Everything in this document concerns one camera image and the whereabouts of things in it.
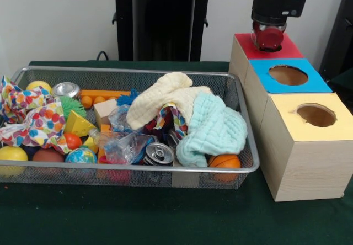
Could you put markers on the orange toy building block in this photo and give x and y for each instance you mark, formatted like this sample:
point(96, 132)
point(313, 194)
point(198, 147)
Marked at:
point(104, 93)

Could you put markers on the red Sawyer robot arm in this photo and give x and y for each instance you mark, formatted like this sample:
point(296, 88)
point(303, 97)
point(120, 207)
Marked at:
point(275, 2)

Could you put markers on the wooden three-hole sorting box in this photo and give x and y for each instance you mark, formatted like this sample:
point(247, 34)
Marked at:
point(303, 167)

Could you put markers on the side table with green cloth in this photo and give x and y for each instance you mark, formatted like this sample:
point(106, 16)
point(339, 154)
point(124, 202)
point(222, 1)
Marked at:
point(344, 82)

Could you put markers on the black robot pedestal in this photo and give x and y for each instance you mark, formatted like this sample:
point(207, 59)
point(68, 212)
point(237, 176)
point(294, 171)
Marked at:
point(165, 21)

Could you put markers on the dark green tablecloth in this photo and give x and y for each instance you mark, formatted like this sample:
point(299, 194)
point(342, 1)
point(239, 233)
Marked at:
point(138, 217)

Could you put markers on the yellow cheese wedge toy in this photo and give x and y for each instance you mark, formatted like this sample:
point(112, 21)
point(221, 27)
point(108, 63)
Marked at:
point(78, 123)

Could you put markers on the blue green globe ball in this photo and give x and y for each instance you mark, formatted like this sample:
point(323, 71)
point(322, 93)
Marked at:
point(81, 156)

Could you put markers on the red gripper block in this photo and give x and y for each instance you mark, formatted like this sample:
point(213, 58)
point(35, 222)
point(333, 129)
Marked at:
point(268, 39)

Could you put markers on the cream waffle cloth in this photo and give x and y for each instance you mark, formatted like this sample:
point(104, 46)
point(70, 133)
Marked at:
point(157, 101)

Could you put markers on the orange toy basketball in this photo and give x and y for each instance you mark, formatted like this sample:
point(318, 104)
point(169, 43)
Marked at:
point(224, 162)

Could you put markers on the black drink can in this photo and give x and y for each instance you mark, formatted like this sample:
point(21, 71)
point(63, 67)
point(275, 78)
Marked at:
point(158, 154)

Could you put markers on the silver drink can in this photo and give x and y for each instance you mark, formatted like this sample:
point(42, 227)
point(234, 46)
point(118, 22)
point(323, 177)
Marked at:
point(66, 89)

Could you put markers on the yellow ball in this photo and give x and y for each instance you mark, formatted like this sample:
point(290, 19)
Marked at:
point(12, 156)

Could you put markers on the colourful heart print cloth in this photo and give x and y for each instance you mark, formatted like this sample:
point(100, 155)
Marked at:
point(47, 121)

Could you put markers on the mint waffle cloth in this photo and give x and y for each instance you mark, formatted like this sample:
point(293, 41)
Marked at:
point(215, 123)

